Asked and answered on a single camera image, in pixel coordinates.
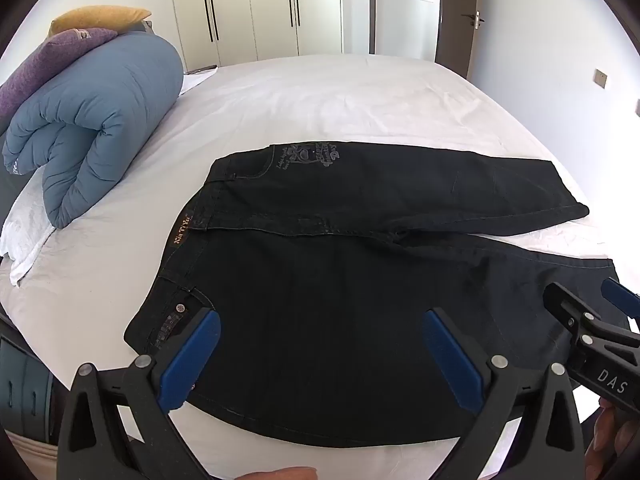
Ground dark bedside cabinet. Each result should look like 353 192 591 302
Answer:
0 332 67 447

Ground person's right hand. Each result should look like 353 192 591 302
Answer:
585 400 640 480

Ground white bed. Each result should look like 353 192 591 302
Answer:
0 54 640 480

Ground person's leg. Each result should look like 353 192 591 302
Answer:
239 466 321 480

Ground white wardrobe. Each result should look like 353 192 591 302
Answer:
169 0 372 73

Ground rolled blue duvet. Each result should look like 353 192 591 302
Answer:
2 30 184 229

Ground black pants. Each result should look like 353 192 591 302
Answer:
124 141 621 448

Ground purple blanket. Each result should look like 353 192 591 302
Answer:
0 28 118 133

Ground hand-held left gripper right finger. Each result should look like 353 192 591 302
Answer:
422 308 586 480

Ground yellow pillow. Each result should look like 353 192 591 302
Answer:
47 7 152 38

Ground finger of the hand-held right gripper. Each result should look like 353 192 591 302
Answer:
601 277 640 331
542 282 640 356

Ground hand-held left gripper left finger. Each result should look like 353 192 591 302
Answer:
57 307 222 480

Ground white pillow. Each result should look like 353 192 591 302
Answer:
0 170 57 288

